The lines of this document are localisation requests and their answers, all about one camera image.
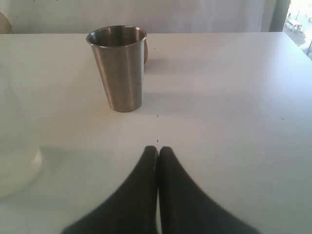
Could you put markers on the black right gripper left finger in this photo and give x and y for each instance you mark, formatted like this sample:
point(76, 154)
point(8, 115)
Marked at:
point(131, 209)

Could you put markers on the stainless steel cup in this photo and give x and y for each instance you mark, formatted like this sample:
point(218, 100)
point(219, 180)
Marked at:
point(119, 55)

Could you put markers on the white curtain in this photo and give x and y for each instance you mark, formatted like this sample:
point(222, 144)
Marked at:
point(154, 16)

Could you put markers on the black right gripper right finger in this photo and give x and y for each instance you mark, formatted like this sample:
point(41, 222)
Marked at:
point(185, 208)

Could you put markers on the translucent plastic container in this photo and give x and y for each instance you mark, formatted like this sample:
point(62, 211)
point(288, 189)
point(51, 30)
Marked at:
point(20, 157)

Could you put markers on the window frame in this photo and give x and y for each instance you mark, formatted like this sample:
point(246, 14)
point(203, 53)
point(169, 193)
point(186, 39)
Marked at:
point(279, 15)

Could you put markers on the wooden cup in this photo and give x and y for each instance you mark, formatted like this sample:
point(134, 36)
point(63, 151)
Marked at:
point(145, 51)

